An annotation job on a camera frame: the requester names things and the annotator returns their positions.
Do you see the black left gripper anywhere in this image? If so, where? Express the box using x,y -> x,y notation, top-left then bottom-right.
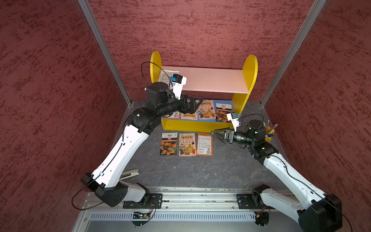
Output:
158,91 -> 202,117

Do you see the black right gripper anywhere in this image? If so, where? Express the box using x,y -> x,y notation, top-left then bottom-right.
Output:
212,126 -> 255,145

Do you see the orange bordered seed bag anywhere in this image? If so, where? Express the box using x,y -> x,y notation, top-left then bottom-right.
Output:
164,111 -> 181,119
196,132 -> 213,156

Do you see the marigold seed bag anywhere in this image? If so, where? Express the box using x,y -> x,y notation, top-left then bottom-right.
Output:
160,132 -> 178,156
215,103 -> 232,123

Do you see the white seed bag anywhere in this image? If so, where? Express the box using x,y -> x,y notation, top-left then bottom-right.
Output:
158,70 -> 173,87

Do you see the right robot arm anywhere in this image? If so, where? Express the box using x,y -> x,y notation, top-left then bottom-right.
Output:
211,119 -> 346,232

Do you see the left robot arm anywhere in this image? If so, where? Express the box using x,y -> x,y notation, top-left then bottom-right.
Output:
81,82 -> 203,207

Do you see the yellow wooden shelf unit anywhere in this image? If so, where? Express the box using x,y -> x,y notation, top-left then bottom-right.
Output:
150,51 -> 258,132

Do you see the yellow pen holder cup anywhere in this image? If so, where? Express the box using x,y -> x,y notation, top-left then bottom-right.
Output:
265,120 -> 279,142

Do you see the white grey stapler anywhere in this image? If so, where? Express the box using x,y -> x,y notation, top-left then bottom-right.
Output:
120,169 -> 140,180

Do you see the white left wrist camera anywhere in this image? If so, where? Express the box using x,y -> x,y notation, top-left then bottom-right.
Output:
171,74 -> 187,100

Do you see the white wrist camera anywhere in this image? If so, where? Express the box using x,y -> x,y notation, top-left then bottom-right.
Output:
227,112 -> 241,132
171,74 -> 187,100

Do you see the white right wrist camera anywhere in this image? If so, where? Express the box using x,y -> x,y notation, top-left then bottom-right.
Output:
227,112 -> 241,132

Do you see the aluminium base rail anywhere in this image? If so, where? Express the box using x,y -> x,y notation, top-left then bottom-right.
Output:
73,187 -> 301,232

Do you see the aluminium corner post left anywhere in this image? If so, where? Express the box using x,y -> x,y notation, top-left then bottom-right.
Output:
78,0 -> 132,106

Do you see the aluminium corner post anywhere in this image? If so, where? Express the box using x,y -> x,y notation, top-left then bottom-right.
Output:
78,0 -> 132,106
260,0 -> 327,108

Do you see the aluminium corner post right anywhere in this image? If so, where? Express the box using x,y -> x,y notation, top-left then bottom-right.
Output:
260,0 -> 327,108

